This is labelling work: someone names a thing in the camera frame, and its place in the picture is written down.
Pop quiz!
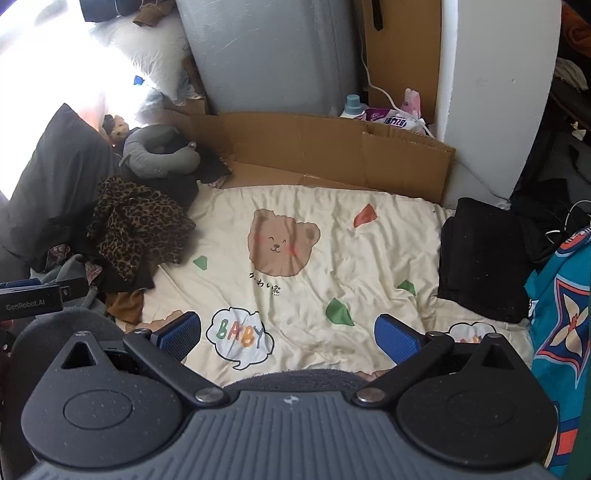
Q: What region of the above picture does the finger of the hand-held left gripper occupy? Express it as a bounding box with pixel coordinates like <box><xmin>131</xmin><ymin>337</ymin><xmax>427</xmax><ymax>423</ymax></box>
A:
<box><xmin>61</xmin><ymin>278</ymin><xmax>88</xmax><ymax>305</ymax></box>

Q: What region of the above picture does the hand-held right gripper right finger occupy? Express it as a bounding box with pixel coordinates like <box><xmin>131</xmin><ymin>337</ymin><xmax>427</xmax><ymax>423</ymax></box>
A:
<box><xmin>355</xmin><ymin>314</ymin><xmax>530</xmax><ymax>408</ymax></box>

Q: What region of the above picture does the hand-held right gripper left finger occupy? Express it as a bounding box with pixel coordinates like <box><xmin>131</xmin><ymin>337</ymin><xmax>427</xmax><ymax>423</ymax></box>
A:
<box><xmin>61</xmin><ymin>311</ymin><xmax>229</xmax><ymax>408</ymax></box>

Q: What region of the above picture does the leopard print garment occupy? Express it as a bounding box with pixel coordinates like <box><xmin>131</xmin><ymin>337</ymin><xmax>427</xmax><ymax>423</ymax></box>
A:
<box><xmin>88</xmin><ymin>178</ymin><xmax>197</xmax><ymax>294</ymax></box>

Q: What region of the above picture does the black clothes heap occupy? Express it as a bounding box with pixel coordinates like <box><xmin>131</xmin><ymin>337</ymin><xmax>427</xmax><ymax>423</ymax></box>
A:
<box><xmin>510</xmin><ymin>178</ymin><xmax>591</xmax><ymax>266</ymax></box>

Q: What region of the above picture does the dark grey fleece cloth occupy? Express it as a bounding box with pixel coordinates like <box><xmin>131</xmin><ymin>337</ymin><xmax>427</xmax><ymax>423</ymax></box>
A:
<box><xmin>9</xmin><ymin>308</ymin><xmax>372</xmax><ymax>416</ymax></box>

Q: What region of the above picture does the brown garment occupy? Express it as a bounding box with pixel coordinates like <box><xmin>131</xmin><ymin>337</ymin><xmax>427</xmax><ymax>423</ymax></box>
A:
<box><xmin>107</xmin><ymin>290</ymin><xmax>145</xmax><ymax>325</ymax></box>

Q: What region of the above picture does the dark grey pillow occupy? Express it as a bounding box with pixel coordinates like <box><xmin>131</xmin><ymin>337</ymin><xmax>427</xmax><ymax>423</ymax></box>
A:
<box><xmin>0</xmin><ymin>102</ymin><xmax>116</xmax><ymax>273</ymax></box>

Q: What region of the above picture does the black folded garment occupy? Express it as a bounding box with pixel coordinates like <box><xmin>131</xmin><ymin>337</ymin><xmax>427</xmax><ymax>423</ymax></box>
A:
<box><xmin>436</xmin><ymin>198</ymin><xmax>536</xmax><ymax>324</ymax></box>

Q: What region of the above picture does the cream bear printed blanket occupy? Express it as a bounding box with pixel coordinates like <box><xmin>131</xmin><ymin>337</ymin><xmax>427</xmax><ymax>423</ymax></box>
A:
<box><xmin>139</xmin><ymin>185</ymin><xmax>536</xmax><ymax>393</ymax></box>

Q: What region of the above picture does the black frilly cloth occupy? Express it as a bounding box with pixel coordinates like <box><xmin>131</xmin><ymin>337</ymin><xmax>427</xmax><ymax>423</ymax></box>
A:
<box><xmin>196</xmin><ymin>150</ymin><xmax>233</xmax><ymax>188</ymax></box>

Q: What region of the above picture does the teal patterned cloth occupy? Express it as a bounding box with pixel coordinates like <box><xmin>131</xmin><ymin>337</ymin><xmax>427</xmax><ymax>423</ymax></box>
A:
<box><xmin>524</xmin><ymin>226</ymin><xmax>591</xmax><ymax>478</ymax></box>

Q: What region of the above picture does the purple white detergent bag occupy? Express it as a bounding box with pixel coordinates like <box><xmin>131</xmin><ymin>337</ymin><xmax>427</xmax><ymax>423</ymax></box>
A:
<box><xmin>365</xmin><ymin>107</ymin><xmax>428</xmax><ymax>134</ymax></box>

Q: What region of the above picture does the brown cardboard sheet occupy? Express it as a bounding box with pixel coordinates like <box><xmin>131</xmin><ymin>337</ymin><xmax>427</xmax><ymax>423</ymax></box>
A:
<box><xmin>161</xmin><ymin>99</ymin><xmax>457</xmax><ymax>206</ymax></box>

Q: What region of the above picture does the white fluffy pillow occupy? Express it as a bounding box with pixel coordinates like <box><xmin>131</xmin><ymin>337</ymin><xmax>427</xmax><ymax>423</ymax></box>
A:
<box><xmin>90</xmin><ymin>9</ymin><xmax>195</xmax><ymax>102</ymax></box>

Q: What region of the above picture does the tall cardboard box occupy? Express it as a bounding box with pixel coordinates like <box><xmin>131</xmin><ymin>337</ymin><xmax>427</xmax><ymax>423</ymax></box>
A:
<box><xmin>360</xmin><ymin>0</ymin><xmax>445</xmax><ymax>126</ymax></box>

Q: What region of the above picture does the grey plastic-wrapped mattress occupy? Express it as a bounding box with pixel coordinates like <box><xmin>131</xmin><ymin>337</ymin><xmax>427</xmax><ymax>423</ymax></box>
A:
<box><xmin>174</xmin><ymin>0</ymin><xmax>370</xmax><ymax>116</ymax></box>

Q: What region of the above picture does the white cable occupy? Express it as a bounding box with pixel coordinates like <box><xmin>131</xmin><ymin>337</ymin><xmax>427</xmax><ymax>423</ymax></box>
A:
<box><xmin>360</xmin><ymin>28</ymin><xmax>437</xmax><ymax>139</ymax></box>

